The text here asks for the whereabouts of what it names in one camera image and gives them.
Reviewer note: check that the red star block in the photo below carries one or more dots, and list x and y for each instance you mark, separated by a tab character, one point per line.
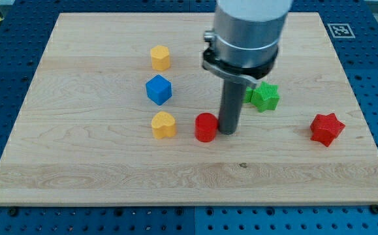
326	128

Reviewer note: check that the wooden board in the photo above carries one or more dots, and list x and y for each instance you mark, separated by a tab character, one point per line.
83	136

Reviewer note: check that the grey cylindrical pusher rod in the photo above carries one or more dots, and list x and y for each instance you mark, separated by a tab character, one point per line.
231	104

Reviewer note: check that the red cylinder block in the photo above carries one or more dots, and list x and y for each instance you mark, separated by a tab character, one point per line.
206	125

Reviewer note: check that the blue cube block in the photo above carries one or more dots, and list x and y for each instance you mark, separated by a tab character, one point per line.
159	89

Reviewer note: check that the yellow heart block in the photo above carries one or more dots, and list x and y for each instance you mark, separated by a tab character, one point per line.
163	125

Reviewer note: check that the yellow hexagon block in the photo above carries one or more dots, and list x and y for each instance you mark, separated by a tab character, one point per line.
160	58

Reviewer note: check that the white fiducial marker tag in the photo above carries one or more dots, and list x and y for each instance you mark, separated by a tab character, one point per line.
341	31

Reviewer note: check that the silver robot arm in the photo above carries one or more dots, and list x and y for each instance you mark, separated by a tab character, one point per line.
243	47

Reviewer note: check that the green cylinder block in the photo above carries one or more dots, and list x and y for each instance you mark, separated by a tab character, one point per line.
248	95

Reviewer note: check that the green star block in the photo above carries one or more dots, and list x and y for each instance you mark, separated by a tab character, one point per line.
265	97

